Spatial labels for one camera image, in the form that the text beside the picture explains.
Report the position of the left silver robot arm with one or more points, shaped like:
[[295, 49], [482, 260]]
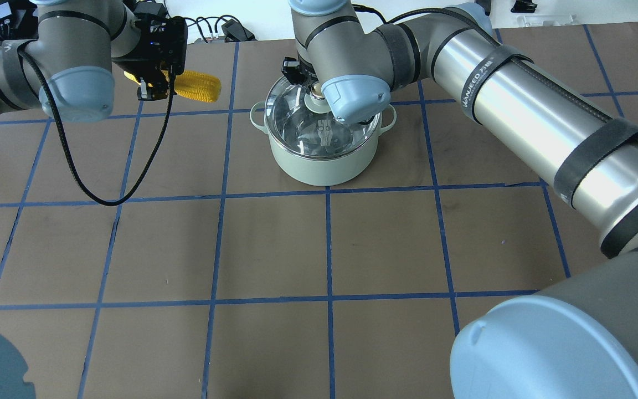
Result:
[[62, 75]]

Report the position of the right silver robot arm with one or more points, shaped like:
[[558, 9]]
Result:
[[578, 338]]

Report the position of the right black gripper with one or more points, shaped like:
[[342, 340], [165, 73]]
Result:
[[289, 70]]

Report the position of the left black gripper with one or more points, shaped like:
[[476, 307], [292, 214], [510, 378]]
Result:
[[159, 71]]

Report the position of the pale green cooking pot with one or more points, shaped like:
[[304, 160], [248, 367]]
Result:
[[328, 172]]

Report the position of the glass pot lid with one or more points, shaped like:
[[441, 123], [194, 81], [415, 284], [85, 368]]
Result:
[[302, 132]]

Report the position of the yellow corn cob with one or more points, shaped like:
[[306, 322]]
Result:
[[191, 84]]

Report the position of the black power brick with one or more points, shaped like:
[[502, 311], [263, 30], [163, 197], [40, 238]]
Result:
[[234, 31]]

